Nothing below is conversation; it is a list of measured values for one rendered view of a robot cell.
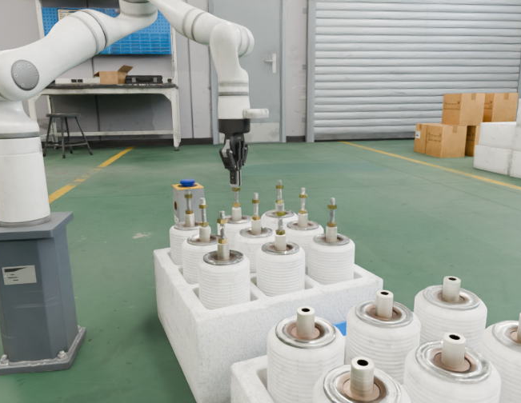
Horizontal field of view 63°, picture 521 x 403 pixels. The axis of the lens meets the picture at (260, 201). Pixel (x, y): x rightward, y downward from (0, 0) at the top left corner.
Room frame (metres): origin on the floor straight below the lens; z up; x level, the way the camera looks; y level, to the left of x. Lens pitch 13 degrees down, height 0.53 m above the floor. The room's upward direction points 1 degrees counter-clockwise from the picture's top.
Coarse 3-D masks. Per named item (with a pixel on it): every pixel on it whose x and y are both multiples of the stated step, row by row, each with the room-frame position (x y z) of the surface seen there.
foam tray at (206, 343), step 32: (160, 256) 0.95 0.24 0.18; (160, 288) 0.93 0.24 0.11; (192, 288) 0.77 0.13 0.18; (256, 288) 0.76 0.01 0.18; (320, 288) 0.76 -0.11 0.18; (352, 288) 0.77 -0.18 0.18; (160, 320) 0.96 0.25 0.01; (192, 320) 0.66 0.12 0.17; (224, 320) 0.66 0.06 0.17; (256, 320) 0.68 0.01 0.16; (192, 352) 0.67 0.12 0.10; (224, 352) 0.66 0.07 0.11; (256, 352) 0.68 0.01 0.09; (192, 384) 0.69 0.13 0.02; (224, 384) 0.66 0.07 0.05
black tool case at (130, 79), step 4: (128, 76) 5.05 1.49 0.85; (132, 76) 5.06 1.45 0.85; (136, 76) 5.08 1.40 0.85; (140, 76) 5.09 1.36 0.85; (144, 76) 5.10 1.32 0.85; (148, 76) 5.11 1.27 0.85; (152, 76) 5.13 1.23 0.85; (156, 76) 5.14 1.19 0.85; (160, 76) 5.15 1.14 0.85; (128, 80) 5.06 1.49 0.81; (132, 80) 5.06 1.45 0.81; (136, 80) 5.08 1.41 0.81; (140, 80) 5.06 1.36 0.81; (144, 80) 5.08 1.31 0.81; (148, 80) 5.09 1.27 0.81; (152, 80) 5.13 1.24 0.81; (156, 80) 5.13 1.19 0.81; (160, 80) 5.16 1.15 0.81
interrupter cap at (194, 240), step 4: (192, 236) 0.87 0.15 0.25; (196, 236) 0.87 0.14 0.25; (212, 236) 0.87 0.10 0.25; (216, 236) 0.87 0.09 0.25; (188, 240) 0.84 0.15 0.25; (192, 240) 0.84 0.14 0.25; (196, 240) 0.85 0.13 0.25; (212, 240) 0.85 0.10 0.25; (216, 240) 0.84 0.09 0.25; (192, 244) 0.82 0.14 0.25; (196, 244) 0.81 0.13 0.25; (200, 244) 0.81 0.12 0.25; (204, 244) 0.81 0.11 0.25; (208, 244) 0.81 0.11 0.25; (212, 244) 0.82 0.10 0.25
